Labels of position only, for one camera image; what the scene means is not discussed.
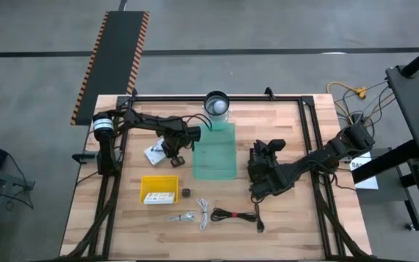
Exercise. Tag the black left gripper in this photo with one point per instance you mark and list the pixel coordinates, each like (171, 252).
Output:
(175, 140)

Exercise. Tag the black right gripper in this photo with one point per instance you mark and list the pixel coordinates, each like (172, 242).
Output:
(271, 163)

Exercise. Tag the white printed box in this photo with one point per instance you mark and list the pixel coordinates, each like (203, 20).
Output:
(153, 156)

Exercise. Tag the yellow slotted plastic basket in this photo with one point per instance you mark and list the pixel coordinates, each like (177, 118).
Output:
(158, 183)

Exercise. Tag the black charger cube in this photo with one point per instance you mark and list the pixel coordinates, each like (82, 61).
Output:
(186, 193)

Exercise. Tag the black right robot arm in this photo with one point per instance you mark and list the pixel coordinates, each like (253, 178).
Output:
(326, 154)

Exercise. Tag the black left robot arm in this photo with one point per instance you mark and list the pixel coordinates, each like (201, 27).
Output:
(140, 122)

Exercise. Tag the teal translucent plastic bin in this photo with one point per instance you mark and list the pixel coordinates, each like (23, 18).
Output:
(215, 160)

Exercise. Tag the white cylindrical lamp black rim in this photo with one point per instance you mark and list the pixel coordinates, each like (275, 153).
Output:
(216, 106)

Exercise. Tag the black floor mat striped edges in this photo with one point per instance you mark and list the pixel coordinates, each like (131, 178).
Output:
(113, 65)

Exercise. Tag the white paper sheet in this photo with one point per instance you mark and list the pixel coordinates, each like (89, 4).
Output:
(366, 180)

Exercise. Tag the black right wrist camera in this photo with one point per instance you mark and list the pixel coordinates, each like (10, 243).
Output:
(276, 145)

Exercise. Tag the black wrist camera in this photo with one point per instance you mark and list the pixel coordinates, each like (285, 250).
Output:
(276, 145)
(193, 134)

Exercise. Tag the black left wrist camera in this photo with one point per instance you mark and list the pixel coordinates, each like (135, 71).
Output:
(193, 134)

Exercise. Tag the black aluminium table frame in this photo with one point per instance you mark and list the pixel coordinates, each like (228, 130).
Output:
(304, 123)

